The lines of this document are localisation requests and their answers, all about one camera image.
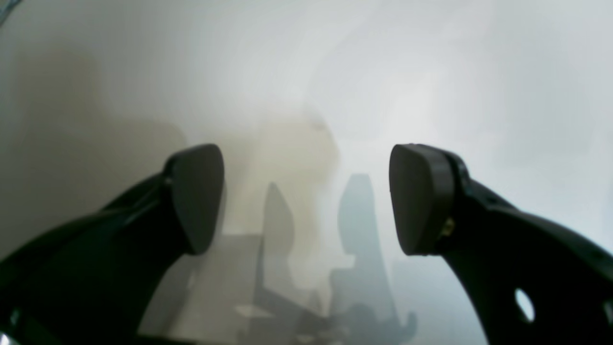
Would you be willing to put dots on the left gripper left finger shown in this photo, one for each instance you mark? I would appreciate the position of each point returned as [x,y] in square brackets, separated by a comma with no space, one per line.
[90,281]

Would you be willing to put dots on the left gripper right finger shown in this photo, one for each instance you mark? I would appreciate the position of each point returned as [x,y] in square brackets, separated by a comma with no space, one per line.
[531,281]

